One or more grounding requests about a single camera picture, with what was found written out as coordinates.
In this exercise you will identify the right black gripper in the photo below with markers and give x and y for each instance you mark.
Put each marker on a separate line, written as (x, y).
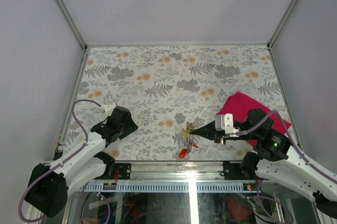
(208, 130)

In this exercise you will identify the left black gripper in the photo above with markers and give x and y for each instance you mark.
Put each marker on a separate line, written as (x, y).
(132, 127)

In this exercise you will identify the key bunch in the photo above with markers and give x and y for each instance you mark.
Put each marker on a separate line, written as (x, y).
(189, 143)

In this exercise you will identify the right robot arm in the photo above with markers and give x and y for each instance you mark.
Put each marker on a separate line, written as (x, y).
(275, 157)

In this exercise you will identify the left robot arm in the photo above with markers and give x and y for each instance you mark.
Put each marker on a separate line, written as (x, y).
(50, 185)

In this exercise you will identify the pink cloth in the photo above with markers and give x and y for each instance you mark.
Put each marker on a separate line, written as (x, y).
(239, 104)

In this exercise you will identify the floral table mat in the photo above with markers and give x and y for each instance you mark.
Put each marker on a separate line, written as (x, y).
(164, 87)

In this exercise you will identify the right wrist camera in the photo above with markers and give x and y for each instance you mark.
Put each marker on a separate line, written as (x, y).
(225, 122)

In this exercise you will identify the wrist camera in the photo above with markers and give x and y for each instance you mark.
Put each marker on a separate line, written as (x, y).
(225, 122)
(108, 109)

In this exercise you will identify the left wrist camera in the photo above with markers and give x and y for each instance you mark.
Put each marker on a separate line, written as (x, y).
(108, 109)

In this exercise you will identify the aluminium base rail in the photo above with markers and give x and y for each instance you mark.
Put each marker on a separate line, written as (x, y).
(175, 176)

